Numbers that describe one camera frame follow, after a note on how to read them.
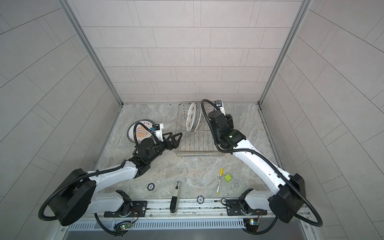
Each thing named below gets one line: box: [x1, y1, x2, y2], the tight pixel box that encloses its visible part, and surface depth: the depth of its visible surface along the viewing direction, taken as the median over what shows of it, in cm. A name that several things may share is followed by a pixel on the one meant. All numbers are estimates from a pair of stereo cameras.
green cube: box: [224, 173, 232, 183], surface depth 80 cm
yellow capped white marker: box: [216, 168, 224, 195], surface depth 82 cm
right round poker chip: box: [196, 195, 205, 204], surface depth 75 cm
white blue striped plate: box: [191, 102, 202, 132], surface depth 90 cm
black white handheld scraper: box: [169, 181, 181, 216], surface depth 71 cm
